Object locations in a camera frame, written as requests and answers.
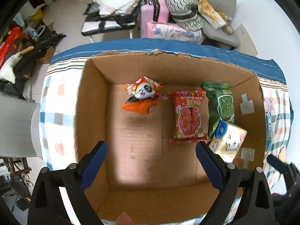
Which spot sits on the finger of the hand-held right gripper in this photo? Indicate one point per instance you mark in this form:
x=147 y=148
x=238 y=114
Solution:
x=277 y=163

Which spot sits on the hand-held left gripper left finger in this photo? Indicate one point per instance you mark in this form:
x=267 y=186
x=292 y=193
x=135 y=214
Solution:
x=93 y=166

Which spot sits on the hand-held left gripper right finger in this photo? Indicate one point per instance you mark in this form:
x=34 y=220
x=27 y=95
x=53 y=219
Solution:
x=209 y=166

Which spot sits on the cream snack packet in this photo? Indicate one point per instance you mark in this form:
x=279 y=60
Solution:
x=228 y=141

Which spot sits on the large cardboard box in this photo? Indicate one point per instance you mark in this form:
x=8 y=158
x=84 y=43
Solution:
x=140 y=145

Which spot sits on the red snack packet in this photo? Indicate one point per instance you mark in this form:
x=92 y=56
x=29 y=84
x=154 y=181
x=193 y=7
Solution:
x=188 y=118

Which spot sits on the green snack packet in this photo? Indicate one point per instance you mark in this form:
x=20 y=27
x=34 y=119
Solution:
x=220 y=103

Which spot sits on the orange panda snack packet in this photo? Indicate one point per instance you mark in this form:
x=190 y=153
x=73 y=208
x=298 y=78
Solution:
x=141 y=93

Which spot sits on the person's left hand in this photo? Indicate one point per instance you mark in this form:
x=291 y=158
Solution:
x=123 y=219

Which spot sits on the plaid bed sheet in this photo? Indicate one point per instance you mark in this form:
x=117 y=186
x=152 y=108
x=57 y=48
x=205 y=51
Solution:
x=58 y=112

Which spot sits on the grey board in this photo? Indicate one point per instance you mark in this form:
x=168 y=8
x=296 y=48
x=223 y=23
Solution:
x=16 y=126

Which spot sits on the small cardboard box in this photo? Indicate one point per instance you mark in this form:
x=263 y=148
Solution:
x=46 y=55

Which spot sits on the white cardboard sheet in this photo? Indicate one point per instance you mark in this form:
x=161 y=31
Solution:
x=246 y=39

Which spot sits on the white goose plush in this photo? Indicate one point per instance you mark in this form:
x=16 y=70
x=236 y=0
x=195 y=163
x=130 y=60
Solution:
x=9 y=68

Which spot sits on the grey chair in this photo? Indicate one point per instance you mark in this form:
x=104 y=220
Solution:
x=222 y=35

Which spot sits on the tape roll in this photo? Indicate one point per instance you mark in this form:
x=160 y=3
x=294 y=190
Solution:
x=227 y=29

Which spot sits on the floral pillow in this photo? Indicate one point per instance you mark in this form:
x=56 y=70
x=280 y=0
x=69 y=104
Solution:
x=173 y=32

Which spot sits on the white bench with clothes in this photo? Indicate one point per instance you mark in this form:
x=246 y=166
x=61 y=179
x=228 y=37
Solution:
x=105 y=25

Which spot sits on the red plastic bag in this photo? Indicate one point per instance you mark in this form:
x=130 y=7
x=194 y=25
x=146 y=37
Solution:
x=8 y=43

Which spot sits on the yellow snack bag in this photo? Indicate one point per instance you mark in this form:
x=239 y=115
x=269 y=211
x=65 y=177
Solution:
x=211 y=11

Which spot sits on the black white patterned bag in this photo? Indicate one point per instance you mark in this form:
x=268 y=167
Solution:
x=185 y=11

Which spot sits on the white plastic bags pile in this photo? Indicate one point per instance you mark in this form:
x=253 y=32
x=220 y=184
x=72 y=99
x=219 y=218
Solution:
x=117 y=3

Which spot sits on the pink suitcase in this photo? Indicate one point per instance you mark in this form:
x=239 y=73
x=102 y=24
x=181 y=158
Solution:
x=154 y=9

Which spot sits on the wooden frame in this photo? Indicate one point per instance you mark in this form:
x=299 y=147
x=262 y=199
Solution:
x=14 y=168

